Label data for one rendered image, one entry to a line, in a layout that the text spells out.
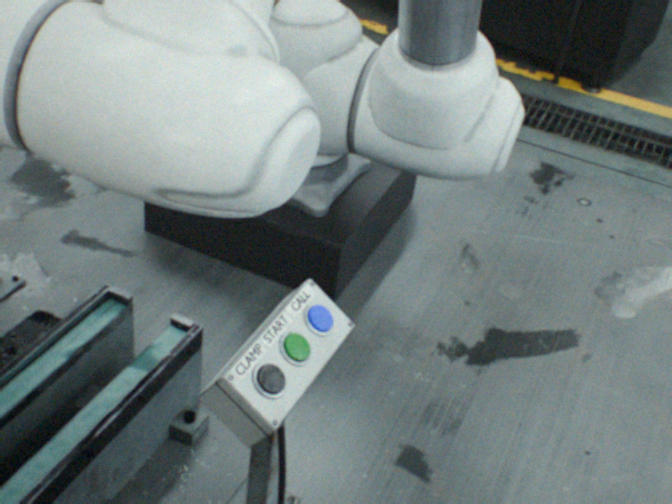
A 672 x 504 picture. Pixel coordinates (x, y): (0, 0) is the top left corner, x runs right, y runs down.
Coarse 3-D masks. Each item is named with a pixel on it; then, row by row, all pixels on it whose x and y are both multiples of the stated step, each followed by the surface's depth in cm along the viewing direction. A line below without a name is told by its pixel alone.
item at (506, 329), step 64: (0, 192) 145; (64, 192) 148; (448, 192) 162; (512, 192) 164; (576, 192) 167; (0, 256) 133; (64, 256) 135; (128, 256) 137; (192, 256) 139; (384, 256) 144; (448, 256) 147; (512, 256) 149; (576, 256) 151; (640, 256) 153; (0, 320) 123; (192, 320) 127; (256, 320) 129; (384, 320) 132; (448, 320) 134; (512, 320) 136; (576, 320) 138; (640, 320) 139; (320, 384) 120; (384, 384) 122; (448, 384) 123; (512, 384) 125; (576, 384) 126; (640, 384) 128; (192, 448) 110; (320, 448) 112; (384, 448) 113; (448, 448) 114; (512, 448) 116; (576, 448) 117; (640, 448) 119
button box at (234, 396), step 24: (312, 288) 92; (288, 312) 89; (336, 312) 93; (264, 336) 85; (312, 336) 89; (336, 336) 91; (240, 360) 82; (264, 360) 84; (288, 360) 86; (312, 360) 88; (216, 384) 81; (240, 384) 81; (288, 384) 85; (216, 408) 83; (240, 408) 82; (264, 408) 82; (288, 408) 83; (240, 432) 84; (264, 432) 82
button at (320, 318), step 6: (312, 306) 90; (318, 306) 91; (312, 312) 90; (318, 312) 90; (324, 312) 91; (330, 312) 91; (312, 318) 89; (318, 318) 90; (324, 318) 90; (330, 318) 91; (312, 324) 89; (318, 324) 89; (324, 324) 90; (330, 324) 90; (318, 330) 90; (324, 330) 90
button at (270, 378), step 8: (264, 368) 83; (272, 368) 83; (256, 376) 82; (264, 376) 82; (272, 376) 83; (280, 376) 83; (264, 384) 82; (272, 384) 82; (280, 384) 83; (272, 392) 82
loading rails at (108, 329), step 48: (48, 336) 104; (96, 336) 106; (192, 336) 106; (0, 384) 98; (48, 384) 101; (96, 384) 111; (144, 384) 100; (192, 384) 111; (0, 432) 96; (48, 432) 105; (96, 432) 94; (144, 432) 104; (192, 432) 109; (0, 480) 99; (48, 480) 88; (96, 480) 97
